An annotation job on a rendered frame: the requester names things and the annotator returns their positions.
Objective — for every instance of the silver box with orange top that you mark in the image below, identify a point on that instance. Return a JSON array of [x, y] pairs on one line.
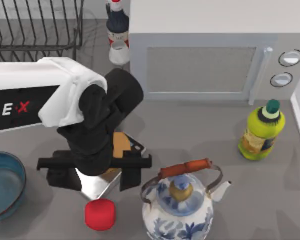
[[100, 186]]

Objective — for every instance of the red cup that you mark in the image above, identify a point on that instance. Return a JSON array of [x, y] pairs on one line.
[[100, 215]]

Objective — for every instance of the blue bowl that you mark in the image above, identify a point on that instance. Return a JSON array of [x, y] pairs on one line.
[[5, 185]]

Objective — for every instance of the blue and white teapot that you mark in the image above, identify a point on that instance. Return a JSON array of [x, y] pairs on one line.
[[177, 212]]

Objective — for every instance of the microwave oven door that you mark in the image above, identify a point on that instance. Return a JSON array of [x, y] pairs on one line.
[[200, 70]]

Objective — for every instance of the green bottle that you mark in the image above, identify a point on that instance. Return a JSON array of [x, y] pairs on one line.
[[261, 135]]

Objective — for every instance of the dark blue and white bottle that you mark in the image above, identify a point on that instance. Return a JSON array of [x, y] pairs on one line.
[[118, 25]]

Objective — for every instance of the small microwave knob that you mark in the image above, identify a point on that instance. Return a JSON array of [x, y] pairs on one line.
[[281, 79]]

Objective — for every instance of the pale microwave oven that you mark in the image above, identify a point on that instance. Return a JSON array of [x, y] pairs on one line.
[[215, 17]]

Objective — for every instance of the large microwave knob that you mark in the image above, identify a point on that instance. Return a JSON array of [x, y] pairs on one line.
[[290, 57]]

